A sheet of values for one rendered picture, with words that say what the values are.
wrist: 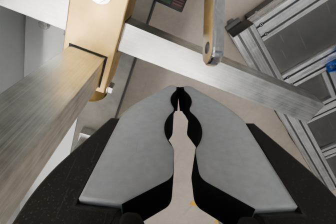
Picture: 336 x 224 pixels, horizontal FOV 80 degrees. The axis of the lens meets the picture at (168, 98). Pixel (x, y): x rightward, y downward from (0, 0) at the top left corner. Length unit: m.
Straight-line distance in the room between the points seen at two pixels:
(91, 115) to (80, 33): 0.28
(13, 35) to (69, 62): 0.33
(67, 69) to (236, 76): 0.17
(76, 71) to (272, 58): 0.90
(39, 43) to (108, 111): 0.21
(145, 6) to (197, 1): 0.72
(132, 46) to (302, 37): 0.87
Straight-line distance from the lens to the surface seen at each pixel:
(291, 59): 1.04
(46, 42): 0.53
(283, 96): 0.27
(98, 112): 0.46
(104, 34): 0.21
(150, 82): 1.19
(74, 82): 0.17
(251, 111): 1.38
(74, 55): 0.21
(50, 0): 0.23
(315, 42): 1.06
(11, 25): 0.51
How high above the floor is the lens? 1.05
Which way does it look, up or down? 59 degrees down
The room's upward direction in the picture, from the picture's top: 178 degrees counter-clockwise
